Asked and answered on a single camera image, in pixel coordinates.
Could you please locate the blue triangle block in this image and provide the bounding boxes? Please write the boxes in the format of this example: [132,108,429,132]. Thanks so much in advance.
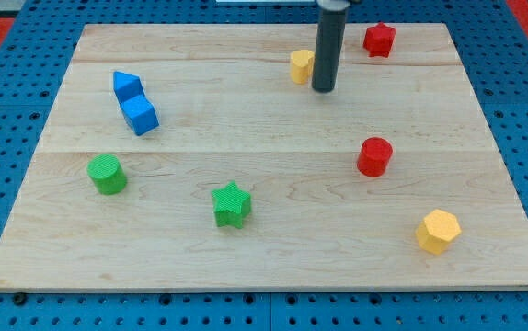
[113,71,144,104]

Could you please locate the green star block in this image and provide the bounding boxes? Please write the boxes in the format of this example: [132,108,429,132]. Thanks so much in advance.
[212,181,251,229]

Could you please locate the light wooden board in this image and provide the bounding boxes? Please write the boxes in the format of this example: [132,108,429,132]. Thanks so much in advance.
[0,23,528,293]

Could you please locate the yellow heart block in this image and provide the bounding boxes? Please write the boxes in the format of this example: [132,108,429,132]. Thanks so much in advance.
[290,50,315,85]

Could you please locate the red cylinder block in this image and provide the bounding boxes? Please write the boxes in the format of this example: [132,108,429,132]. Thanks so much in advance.
[357,137,393,177]

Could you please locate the blue cube block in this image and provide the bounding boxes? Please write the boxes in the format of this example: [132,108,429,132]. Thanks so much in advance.
[121,95,159,136]

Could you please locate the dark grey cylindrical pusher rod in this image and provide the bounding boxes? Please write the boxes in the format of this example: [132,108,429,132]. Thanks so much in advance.
[312,0,350,93]

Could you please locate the green cylinder block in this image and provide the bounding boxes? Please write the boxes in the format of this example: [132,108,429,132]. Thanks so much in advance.
[86,154,127,195]

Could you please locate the red star block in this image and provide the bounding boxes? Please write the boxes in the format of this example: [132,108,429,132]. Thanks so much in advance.
[362,22,396,58]

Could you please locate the yellow hexagon block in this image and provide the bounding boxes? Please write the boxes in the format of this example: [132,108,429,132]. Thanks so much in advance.
[415,209,462,255]

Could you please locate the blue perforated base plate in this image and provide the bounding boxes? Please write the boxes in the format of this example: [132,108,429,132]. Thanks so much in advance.
[0,1,528,330]

